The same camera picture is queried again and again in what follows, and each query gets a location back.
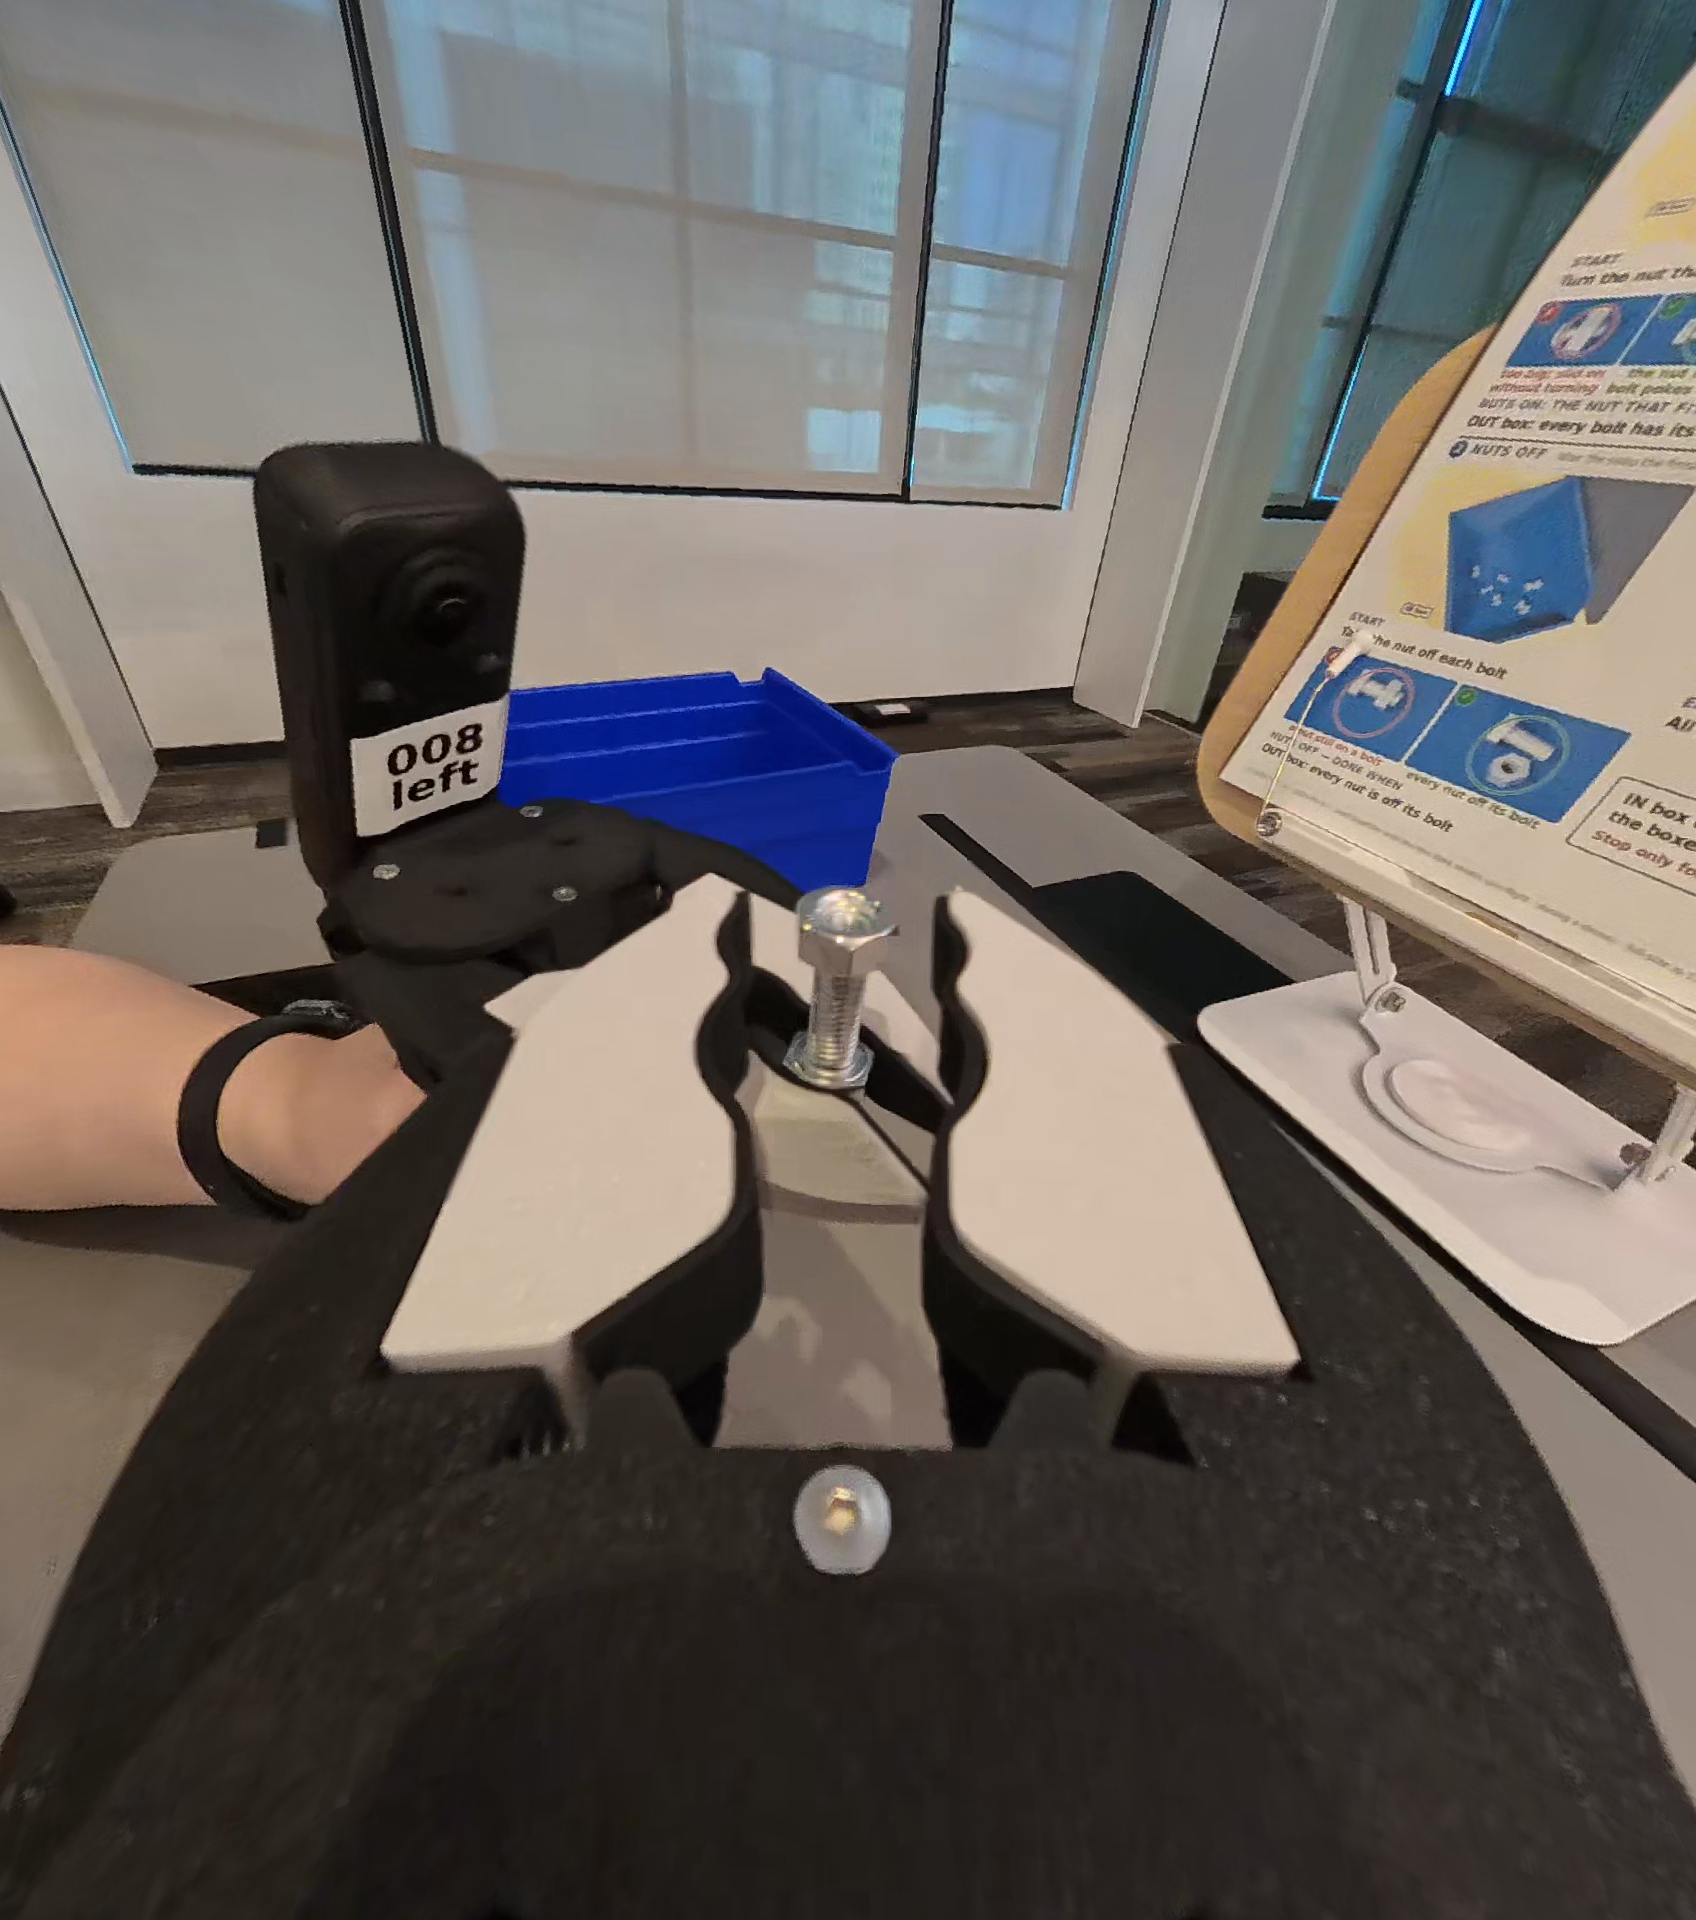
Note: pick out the person's left forearm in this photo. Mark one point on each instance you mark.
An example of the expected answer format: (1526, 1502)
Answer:
(37, 1079)

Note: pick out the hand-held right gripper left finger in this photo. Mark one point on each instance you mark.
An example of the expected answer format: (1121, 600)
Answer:
(578, 1168)

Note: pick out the printed instruction sheet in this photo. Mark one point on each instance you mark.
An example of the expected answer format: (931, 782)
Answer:
(1613, 673)

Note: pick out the person's left hand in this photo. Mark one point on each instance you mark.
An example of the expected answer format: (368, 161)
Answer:
(352, 1110)

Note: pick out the blue plastic bin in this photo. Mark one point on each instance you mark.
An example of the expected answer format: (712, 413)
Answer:
(697, 768)

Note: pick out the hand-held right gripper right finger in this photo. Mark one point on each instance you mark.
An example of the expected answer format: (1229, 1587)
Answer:
(1103, 1168)

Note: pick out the black wristband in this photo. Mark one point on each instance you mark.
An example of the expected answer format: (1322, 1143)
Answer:
(206, 1127)

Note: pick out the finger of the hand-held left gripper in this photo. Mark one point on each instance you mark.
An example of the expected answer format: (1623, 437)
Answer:
(817, 1135)
(904, 1109)

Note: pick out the large steel hex bolt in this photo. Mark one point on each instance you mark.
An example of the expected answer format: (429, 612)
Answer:
(843, 974)

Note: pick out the large steel hex nut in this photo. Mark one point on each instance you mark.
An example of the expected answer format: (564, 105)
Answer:
(832, 1065)

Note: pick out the white book stand base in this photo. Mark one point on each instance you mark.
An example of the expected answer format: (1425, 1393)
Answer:
(1539, 1202)

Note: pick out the narrow side window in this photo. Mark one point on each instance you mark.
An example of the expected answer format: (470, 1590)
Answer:
(1463, 228)

